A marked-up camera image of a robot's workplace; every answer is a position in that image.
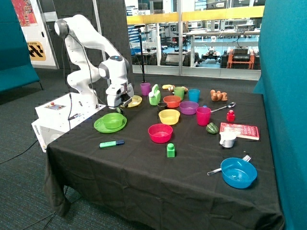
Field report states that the black tripod stand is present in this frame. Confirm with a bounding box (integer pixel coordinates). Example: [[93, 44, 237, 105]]
[[134, 23, 147, 83]]

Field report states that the purple plastic bowl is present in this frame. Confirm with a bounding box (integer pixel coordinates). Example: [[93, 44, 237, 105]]
[[179, 101, 199, 115]]

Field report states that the blue plastic cup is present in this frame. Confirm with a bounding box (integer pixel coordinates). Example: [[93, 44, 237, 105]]
[[188, 89, 200, 103]]

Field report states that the white mug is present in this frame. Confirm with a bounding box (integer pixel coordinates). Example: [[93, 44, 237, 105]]
[[219, 131, 236, 148]]

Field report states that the brown toy mushroom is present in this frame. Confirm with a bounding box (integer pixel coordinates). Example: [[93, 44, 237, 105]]
[[167, 85, 188, 93]]

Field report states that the yellow toy banana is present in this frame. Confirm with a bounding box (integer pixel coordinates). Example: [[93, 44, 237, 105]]
[[162, 84, 174, 91]]

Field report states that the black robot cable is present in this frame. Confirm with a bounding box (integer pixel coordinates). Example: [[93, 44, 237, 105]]
[[0, 33, 108, 165]]

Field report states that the brown plush toy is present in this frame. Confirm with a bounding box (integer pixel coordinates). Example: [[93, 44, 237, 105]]
[[210, 90, 228, 102]]

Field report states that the green toy bell pepper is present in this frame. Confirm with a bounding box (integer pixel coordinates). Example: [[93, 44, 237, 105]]
[[206, 123, 219, 135]]

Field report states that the black tablecloth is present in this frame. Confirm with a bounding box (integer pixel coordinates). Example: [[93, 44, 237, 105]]
[[44, 91, 285, 230]]

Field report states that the yellow plastic plate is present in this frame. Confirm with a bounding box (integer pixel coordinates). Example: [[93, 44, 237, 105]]
[[120, 95, 142, 108]]

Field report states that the green highlighter marker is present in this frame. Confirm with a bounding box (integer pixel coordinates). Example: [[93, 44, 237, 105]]
[[99, 140, 125, 149]]

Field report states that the green toy watering can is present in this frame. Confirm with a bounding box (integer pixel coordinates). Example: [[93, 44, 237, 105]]
[[149, 84, 161, 106]]

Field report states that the black pen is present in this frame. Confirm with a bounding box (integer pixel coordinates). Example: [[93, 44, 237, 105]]
[[69, 114, 81, 120]]

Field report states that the teal partition wall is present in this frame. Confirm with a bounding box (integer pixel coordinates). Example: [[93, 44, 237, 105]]
[[254, 0, 307, 230]]

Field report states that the green plastic plate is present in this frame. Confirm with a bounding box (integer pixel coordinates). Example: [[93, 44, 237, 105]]
[[94, 113, 127, 133]]

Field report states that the teal sofa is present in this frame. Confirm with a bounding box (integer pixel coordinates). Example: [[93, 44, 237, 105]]
[[0, 0, 40, 92]]

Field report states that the orange plastic bowl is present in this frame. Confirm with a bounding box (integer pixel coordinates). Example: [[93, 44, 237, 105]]
[[163, 95, 181, 108]]

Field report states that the blue plastic bowl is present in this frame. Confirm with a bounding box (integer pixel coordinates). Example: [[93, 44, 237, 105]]
[[221, 158, 258, 189]]

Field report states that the metal spoon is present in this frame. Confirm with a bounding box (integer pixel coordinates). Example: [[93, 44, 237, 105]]
[[211, 102, 236, 113]]

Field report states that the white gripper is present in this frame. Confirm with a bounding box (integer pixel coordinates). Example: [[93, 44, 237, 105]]
[[106, 83, 134, 114]]

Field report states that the pink plastic cup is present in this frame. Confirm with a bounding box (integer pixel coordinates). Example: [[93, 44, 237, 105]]
[[196, 107, 211, 126]]

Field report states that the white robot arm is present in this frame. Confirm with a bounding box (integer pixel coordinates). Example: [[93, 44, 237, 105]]
[[54, 14, 134, 110]]

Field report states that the green plastic cup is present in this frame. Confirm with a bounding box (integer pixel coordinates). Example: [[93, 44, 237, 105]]
[[174, 87, 185, 101]]

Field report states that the red book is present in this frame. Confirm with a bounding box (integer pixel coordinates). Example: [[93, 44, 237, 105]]
[[220, 123, 260, 140]]

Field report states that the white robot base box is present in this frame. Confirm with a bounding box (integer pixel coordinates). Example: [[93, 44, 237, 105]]
[[32, 92, 105, 152]]

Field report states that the green plastic bowl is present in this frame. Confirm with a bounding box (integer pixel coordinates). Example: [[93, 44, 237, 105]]
[[102, 113, 124, 129]]

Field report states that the green toy brick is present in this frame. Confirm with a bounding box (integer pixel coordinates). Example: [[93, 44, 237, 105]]
[[166, 143, 176, 158]]

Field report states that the yellow plastic bowl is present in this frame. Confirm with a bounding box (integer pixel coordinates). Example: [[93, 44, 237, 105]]
[[158, 109, 180, 125]]

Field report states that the purple plastic cup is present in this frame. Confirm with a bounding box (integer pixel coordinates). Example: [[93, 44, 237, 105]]
[[140, 82, 151, 96]]

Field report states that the pink plastic bowl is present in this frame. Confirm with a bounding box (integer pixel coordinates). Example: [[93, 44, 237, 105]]
[[148, 124, 173, 143]]

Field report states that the metal fork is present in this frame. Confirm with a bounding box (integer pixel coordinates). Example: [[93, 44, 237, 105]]
[[207, 155, 251, 176]]

